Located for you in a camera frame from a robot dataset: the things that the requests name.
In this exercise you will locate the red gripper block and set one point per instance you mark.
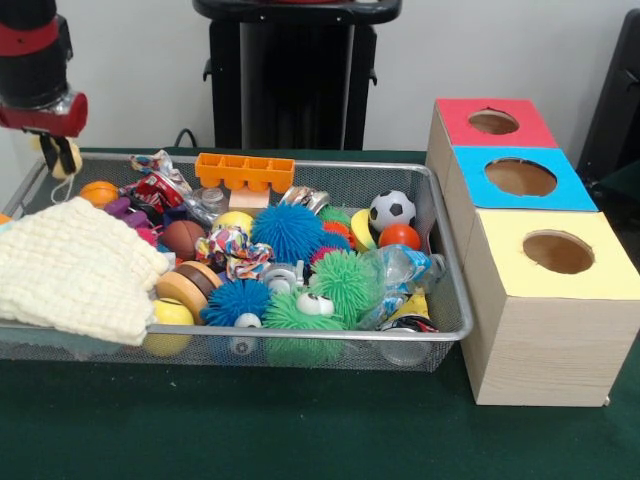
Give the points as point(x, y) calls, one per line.
point(75, 115)

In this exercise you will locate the yellow plush toy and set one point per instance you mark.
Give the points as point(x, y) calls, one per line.
point(76, 152)

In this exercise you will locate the cream waffle cloth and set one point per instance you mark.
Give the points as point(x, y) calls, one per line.
point(75, 270)

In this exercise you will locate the long orange toy brick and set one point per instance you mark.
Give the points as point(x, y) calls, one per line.
point(245, 170)

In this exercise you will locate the shallow mesh bin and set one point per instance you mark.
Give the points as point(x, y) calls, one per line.
point(450, 300)

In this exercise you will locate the wooden box three holes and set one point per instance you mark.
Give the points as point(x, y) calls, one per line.
point(550, 350)

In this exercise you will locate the wooden burger toy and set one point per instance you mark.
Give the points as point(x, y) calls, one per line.
point(190, 287)

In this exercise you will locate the blue spiky ball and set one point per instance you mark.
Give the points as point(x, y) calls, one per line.
point(287, 232)
point(235, 302)

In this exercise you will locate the green spiky ball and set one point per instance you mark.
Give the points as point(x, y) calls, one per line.
point(295, 317)
point(342, 282)

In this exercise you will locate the small soccer ball toy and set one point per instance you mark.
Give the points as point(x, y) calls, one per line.
point(392, 210)

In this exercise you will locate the red ball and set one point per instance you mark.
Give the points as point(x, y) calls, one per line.
point(400, 236)

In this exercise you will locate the black upright panel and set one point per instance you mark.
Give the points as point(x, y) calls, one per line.
point(615, 100)

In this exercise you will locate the green cloth side table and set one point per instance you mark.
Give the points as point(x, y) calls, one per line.
point(620, 190)

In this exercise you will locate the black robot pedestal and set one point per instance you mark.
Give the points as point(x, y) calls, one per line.
point(300, 75)

